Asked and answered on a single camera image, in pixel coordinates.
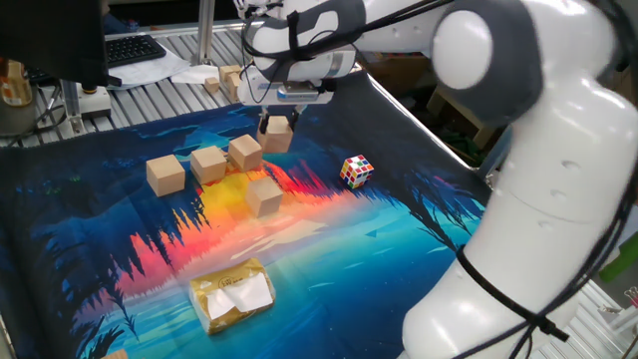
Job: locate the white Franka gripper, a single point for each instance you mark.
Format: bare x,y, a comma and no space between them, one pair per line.
256,92

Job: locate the light wooden cube block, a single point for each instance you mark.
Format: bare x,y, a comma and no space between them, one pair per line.
276,139
165,175
244,153
264,198
208,165

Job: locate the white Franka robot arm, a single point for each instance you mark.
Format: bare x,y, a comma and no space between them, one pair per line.
548,199

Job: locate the small wooden block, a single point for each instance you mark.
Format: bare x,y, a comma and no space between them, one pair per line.
212,86
234,89
230,71

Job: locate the colourful Rubik's cube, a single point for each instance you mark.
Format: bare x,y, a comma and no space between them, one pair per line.
356,171

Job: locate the white paper sheet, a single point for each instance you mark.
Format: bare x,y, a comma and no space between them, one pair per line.
197,75

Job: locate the brown cardboard box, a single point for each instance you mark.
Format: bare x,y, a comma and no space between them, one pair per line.
399,75

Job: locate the white paper sheets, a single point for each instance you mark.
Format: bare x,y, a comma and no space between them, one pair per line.
159,67

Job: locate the black keyboard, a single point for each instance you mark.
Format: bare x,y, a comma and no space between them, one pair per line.
132,50

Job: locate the sunset forest printed cloth mat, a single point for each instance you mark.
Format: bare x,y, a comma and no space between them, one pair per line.
349,279

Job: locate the gold tissue pack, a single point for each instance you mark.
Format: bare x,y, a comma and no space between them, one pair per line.
219,289

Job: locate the white stand base box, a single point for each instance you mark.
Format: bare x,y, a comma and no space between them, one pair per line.
97,102

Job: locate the wooden stool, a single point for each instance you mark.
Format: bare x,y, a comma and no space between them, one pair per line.
486,134

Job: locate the black computer monitor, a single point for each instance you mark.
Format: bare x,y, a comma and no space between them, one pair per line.
50,40

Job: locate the grey round container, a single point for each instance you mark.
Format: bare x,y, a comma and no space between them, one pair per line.
17,119

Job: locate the brown bottle with orange label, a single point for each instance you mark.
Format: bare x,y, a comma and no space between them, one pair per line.
15,87

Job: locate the green plastic object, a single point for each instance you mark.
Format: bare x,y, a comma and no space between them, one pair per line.
623,259

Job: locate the aluminium upright post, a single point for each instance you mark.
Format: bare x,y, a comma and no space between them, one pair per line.
205,30

